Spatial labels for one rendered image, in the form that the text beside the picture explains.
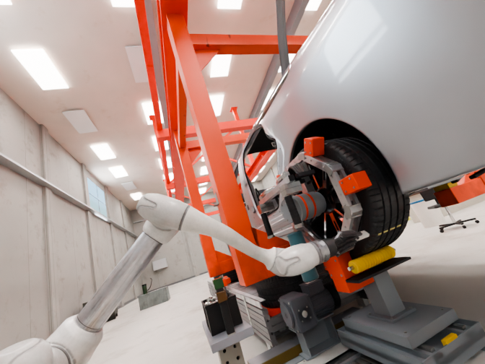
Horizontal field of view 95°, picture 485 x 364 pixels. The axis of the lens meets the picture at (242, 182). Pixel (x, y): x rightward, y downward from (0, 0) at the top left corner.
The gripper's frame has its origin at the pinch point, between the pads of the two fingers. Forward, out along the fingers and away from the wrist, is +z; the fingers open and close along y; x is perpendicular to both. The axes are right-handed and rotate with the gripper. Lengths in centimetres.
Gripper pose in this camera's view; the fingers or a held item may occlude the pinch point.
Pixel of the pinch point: (360, 235)
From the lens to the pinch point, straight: 113.2
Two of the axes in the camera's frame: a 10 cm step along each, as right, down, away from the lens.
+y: -0.4, -9.0, -4.4
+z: 9.2, -2.0, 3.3
